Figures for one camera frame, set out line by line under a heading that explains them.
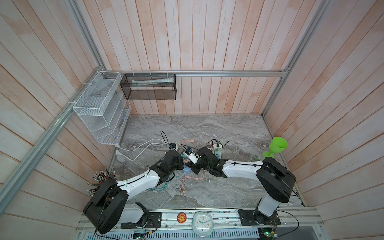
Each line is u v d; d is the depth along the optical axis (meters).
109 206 0.42
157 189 0.83
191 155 0.76
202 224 0.70
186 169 0.87
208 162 0.68
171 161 0.66
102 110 0.67
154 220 0.73
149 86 1.04
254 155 0.98
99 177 0.69
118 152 0.98
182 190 0.82
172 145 0.78
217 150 0.90
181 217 0.75
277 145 0.83
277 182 0.48
